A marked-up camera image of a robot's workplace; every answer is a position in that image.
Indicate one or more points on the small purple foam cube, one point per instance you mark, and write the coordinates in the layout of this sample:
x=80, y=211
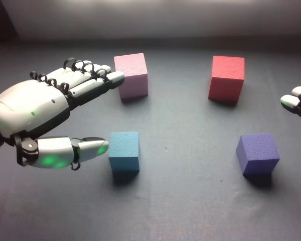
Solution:
x=258, y=155

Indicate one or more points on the pink foam cube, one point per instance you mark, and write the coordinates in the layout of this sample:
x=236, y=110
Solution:
x=134, y=75

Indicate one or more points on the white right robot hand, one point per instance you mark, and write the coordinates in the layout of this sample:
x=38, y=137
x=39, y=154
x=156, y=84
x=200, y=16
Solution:
x=294, y=96

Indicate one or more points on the red foam cube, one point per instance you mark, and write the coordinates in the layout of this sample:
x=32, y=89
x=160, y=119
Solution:
x=225, y=77

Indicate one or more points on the small blue foam cube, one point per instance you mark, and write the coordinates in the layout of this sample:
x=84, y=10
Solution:
x=124, y=153

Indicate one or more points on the grey table cloth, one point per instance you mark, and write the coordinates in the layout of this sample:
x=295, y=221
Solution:
x=178, y=200

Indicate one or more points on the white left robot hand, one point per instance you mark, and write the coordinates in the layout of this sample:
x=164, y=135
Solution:
x=27, y=100

